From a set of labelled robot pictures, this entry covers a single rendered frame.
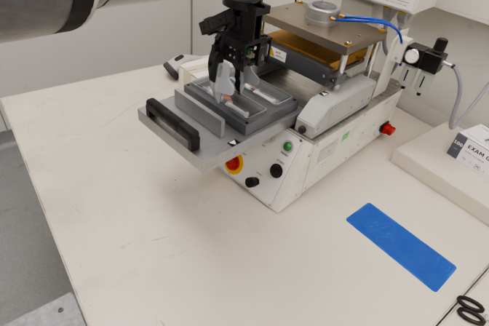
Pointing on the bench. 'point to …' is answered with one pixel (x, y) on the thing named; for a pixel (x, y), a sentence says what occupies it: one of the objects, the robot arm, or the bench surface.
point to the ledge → (444, 170)
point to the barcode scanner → (179, 63)
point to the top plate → (327, 25)
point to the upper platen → (330, 57)
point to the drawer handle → (189, 133)
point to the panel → (257, 167)
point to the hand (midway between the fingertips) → (227, 92)
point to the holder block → (245, 127)
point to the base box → (335, 150)
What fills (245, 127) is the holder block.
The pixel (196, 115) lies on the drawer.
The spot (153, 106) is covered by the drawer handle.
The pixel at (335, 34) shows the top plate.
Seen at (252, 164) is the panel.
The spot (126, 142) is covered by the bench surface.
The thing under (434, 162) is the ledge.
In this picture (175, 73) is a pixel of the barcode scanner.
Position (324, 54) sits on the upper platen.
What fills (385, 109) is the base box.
